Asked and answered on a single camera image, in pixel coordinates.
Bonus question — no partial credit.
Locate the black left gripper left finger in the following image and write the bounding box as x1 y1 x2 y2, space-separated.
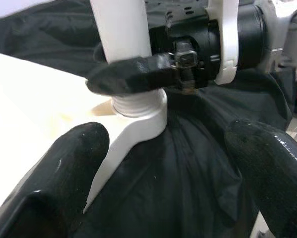
0 121 111 238

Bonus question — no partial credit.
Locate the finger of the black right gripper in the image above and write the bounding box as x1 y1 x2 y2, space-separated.
85 53 180 97
93 43 108 65

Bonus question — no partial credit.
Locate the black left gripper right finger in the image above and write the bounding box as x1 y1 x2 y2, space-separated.
224 118 297 238

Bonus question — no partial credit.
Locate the white tapered plastic table leg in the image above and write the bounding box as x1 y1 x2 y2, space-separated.
90 0 168 119

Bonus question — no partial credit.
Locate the white ribbed plastic table top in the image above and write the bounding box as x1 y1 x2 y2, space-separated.
0 41 169 215

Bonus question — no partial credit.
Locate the black cloth table cover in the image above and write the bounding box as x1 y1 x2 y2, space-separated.
0 0 293 238

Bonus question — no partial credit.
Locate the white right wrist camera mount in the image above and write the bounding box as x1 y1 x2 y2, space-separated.
203 0 239 85

